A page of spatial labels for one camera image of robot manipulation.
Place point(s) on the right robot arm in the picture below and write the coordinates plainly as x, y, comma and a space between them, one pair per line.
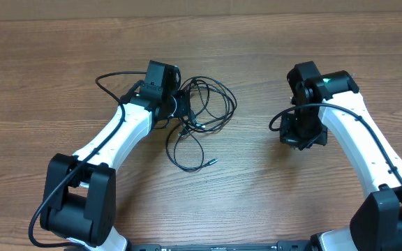
333, 103

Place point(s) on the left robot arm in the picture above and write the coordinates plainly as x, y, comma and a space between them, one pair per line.
79, 199

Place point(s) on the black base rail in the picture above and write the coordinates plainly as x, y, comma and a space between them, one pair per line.
218, 247

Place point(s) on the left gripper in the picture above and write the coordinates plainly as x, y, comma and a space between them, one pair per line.
184, 108

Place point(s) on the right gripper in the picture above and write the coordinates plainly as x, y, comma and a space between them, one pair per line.
292, 139

